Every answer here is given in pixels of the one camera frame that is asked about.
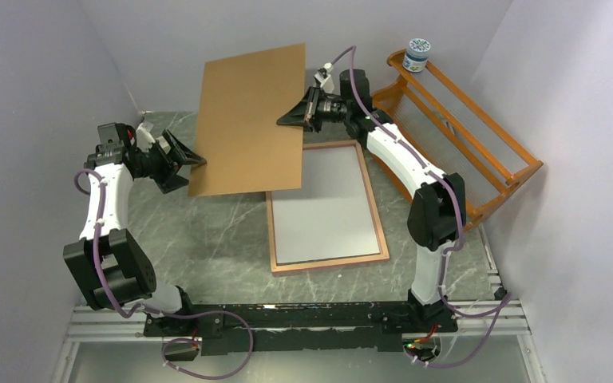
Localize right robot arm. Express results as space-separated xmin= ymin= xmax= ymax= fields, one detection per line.
xmin=276 ymin=69 xmax=466 ymax=331

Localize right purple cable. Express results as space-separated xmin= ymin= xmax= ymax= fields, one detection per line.
xmin=327 ymin=45 xmax=514 ymax=370

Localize white blue jar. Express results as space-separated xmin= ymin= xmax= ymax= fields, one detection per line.
xmin=402 ymin=38 xmax=431 ymax=73

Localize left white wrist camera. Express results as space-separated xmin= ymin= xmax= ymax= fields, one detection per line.
xmin=127 ymin=122 xmax=158 ymax=152

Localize copper wooden picture frame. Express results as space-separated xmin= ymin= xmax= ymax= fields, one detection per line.
xmin=265 ymin=140 xmax=391 ymax=274

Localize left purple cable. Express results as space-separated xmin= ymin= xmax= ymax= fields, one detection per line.
xmin=73 ymin=168 xmax=257 ymax=383

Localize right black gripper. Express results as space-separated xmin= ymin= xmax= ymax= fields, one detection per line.
xmin=276 ymin=85 xmax=350 ymax=134

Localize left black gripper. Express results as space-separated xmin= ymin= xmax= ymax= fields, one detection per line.
xmin=135 ymin=130 xmax=206 ymax=194

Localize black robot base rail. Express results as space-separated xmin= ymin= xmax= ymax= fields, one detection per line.
xmin=143 ymin=298 xmax=458 ymax=356

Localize aluminium extrusion rail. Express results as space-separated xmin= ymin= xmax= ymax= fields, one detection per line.
xmin=53 ymin=301 xmax=546 ymax=382

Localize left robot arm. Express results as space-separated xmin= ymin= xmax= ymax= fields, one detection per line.
xmin=63 ymin=123 xmax=207 ymax=335

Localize orange wooden rack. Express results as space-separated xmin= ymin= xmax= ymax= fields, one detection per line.
xmin=373 ymin=50 xmax=544 ymax=230

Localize mountain landscape photo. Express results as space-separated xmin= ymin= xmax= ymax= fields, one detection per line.
xmin=271 ymin=146 xmax=382 ymax=266

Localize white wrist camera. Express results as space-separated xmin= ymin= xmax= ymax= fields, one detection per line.
xmin=314 ymin=62 xmax=335 ymax=93
xmin=127 ymin=122 xmax=158 ymax=152

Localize brown frame backing board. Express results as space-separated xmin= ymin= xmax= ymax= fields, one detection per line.
xmin=188 ymin=44 xmax=306 ymax=197

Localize purple cable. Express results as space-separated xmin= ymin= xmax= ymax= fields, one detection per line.
xmin=73 ymin=168 xmax=257 ymax=383
xmin=327 ymin=45 xmax=514 ymax=370

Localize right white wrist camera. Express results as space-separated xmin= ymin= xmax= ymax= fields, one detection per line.
xmin=314 ymin=62 xmax=335 ymax=93

